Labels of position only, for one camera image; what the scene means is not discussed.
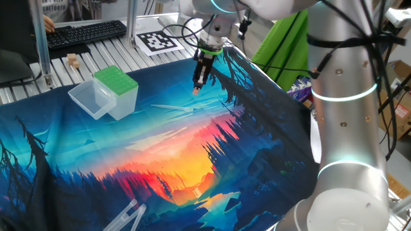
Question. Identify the small wooden block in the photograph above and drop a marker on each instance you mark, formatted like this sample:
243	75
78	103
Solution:
76	64
71	57

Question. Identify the forest sunset printed cloth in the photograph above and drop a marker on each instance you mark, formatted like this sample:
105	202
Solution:
128	144

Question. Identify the person torso grey shirt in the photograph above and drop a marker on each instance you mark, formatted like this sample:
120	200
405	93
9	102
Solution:
56	9

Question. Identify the purple patterned package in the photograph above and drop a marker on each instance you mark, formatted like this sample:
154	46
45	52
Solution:
298	90

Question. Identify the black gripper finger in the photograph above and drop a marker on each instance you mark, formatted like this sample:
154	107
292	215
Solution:
196	81
204	80

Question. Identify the person hand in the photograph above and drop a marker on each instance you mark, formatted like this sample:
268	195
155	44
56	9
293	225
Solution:
49	25

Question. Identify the black keyboard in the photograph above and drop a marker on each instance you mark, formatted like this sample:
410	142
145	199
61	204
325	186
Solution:
86	33

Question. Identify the black white marker sheet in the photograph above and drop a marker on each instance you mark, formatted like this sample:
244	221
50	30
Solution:
157	41

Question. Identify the black monitor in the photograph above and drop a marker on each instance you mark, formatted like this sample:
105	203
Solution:
16	32

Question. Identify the green pipette tip holder box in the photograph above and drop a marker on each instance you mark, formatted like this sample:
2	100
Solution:
118	83

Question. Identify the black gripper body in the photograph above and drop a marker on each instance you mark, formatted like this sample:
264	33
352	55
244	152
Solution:
204	62

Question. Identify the clear plastic box lid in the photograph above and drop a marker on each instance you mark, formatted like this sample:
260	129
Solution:
91	97

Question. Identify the white plastic device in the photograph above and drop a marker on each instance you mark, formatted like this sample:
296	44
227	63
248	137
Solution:
399	16

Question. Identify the cardboard box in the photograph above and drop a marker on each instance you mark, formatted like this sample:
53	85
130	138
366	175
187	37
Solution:
401	112

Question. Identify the bright green cloth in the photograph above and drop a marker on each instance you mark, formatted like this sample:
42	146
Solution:
282	48

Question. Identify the aluminium frame post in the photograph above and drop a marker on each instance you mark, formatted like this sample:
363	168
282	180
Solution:
131	19
40	41

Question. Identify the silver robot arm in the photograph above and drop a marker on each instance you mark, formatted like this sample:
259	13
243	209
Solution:
346	128

